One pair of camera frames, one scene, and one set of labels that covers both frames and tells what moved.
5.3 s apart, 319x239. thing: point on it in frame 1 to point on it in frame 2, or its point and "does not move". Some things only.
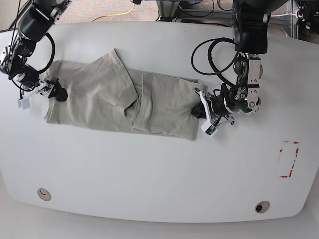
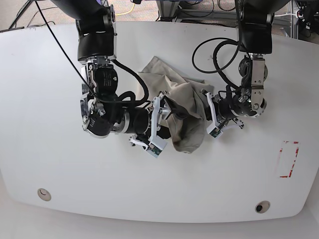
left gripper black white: (45, 88) to (159, 108)
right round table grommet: (261, 206) does not move
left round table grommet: (44, 194) does not move
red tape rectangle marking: (288, 153) does not move
